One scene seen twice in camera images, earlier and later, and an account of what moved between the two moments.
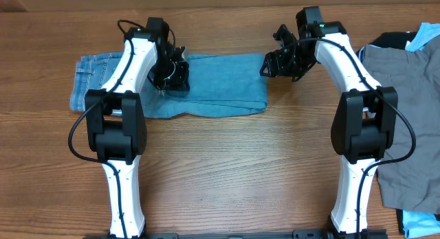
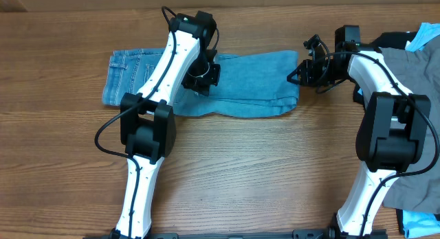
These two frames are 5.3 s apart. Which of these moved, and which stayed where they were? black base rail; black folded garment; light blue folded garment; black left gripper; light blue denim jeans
Moved: light blue denim jeans; black left gripper
Stayed: black base rail; light blue folded garment; black folded garment
